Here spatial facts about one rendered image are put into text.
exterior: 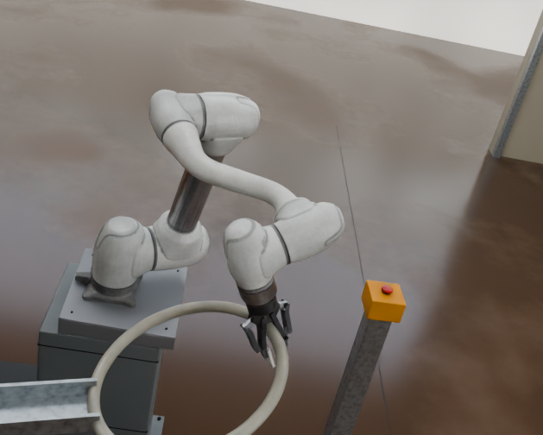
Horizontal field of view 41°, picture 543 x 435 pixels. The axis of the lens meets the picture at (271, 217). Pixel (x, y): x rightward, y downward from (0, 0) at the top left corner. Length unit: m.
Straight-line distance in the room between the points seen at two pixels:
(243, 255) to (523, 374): 2.87
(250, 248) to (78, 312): 1.01
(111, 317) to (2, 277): 1.65
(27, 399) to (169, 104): 0.84
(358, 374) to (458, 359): 1.56
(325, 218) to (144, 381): 1.14
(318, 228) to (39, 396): 0.77
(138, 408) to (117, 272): 0.52
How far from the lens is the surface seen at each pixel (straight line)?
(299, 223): 1.64
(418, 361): 4.02
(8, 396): 1.84
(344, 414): 2.79
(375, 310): 2.44
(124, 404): 2.66
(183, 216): 2.35
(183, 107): 2.00
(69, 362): 2.56
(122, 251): 2.39
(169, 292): 2.59
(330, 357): 3.83
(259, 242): 1.59
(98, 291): 2.51
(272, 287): 1.69
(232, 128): 2.06
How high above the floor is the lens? 2.45
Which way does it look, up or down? 30 degrees down
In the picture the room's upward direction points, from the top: 13 degrees clockwise
